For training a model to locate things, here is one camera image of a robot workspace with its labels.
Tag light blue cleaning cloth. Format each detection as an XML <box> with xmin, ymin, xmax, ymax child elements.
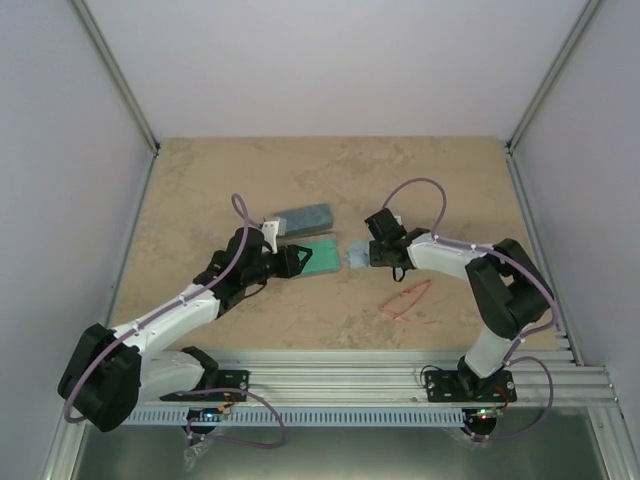
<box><xmin>345</xmin><ymin>240</ymin><xmax>371</xmax><ymax>270</ymax></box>

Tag left circuit board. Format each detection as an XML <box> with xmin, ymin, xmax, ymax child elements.
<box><xmin>186</xmin><ymin>406</ymin><xmax>233</xmax><ymax>423</ymax></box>

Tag blue glasses case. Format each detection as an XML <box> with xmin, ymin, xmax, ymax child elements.
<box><xmin>272</xmin><ymin>203</ymin><xmax>334</xmax><ymax>237</ymax></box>

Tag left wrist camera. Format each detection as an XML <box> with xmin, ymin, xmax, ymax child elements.
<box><xmin>261</xmin><ymin>217</ymin><xmax>286</xmax><ymax>252</ymax></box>

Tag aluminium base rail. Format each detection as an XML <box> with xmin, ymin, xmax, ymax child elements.
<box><xmin>207</xmin><ymin>339</ymin><xmax>619</xmax><ymax>407</ymax></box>

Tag aluminium frame post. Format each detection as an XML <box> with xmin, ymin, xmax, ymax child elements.
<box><xmin>69</xmin><ymin>0</ymin><xmax>160</xmax><ymax>156</ymax></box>
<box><xmin>505</xmin><ymin>0</ymin><xmax>606</xmax><ymax>156</ymax></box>

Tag slotted cable duct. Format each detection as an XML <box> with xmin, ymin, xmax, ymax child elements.
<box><xmin>123</xmin><ymin>406</ymin><xmax>466</xmax><ymax>428</ymax></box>

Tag red transparent glasses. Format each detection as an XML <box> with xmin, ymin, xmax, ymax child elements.
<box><xmin>378</xmin><ymin>280</ymin><xmax>433</xmax><ymax>325</ymax></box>

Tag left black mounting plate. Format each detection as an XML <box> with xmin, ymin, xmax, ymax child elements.
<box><xmin>212</xmin><ymin>370</ymin><xmax>250</xmax><ymax>403</ymax></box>

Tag circuit board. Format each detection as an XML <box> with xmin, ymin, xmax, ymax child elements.
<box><xmin>186</xmin><ymin>406</ymin><xmax>233</xmax><ymax>423</ymax></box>
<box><xmin>464</xmin><ymin>407</ymin><xmax>503</xmax><ymax>423</ymax></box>

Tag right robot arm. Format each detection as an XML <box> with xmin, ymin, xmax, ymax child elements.
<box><xmin>365</xmin><ymin>208</ymin><xmax>559</xmax><ymax>400</ymax></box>

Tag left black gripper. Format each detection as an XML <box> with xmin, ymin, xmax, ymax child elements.
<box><xmin>244</xmin><ymin>245</ymin><xmax>313</xmax><ymax>287</ymax></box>

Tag grey glasses case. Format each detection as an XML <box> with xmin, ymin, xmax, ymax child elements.
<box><xmin>282</xmin><ymin>233</ymin><xmax>341</xmax><ymax>277</ymax></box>

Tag left aluminium frame post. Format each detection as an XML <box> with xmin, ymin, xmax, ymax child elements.
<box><xmin>69</xmin><ymin>0</ymin><xmax>160</xmax><ymax>156</ymax></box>

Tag right circuit board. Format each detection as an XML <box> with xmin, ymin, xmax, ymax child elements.
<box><xmin>464</xmin><ymin>407</ymin><xmax>503</xmax><ymax>423</ymax></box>

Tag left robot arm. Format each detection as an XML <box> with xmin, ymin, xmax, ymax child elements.
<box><xmin>58</xmin><ymin>227</ymin><xmax>313</xmax><ymax>432</ymax></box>

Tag right aluminium frame post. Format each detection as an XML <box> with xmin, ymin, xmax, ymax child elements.
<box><xmin>505</xmin><ymin>0</ymin><xmax>606</xmax><ymax>156</ymax></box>

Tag black mounting plate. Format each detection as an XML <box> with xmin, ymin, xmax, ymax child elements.
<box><xmin>212</xmin><ymin>370</ymin><xmax>250</xmax><ymax>403</ymax></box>
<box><xmin>421</xmin><ymin>365</ymin><xmax>517</xmax><ymax>403</ymax></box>

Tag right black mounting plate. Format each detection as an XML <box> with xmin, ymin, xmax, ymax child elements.
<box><xmin>421</xmin><ymin>365</ymin><xmax>517</xmax><ymax>403</ymax></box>

